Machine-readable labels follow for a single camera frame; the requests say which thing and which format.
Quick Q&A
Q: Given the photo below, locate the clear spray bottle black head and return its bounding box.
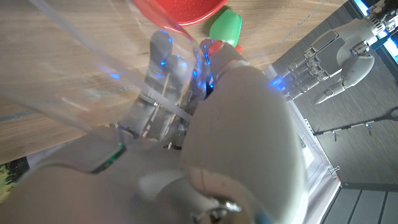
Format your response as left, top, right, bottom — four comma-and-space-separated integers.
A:
0, 0, 215, 150

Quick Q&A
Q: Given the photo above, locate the red bowl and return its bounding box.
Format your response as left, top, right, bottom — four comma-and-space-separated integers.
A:
132, 0, 229, 26

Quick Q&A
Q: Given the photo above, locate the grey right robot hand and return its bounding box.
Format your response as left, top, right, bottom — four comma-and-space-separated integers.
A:
0, 29, 308, 224

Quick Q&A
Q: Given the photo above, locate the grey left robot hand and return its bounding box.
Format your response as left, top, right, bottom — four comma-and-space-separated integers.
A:
273, 18, 377, 106

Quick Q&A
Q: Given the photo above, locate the black metal rod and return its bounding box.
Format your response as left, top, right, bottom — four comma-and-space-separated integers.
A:
313, 107, 398, 136

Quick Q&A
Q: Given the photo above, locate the green toy bell pepper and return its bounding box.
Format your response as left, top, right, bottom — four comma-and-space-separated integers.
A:
209, 9, 243, 48

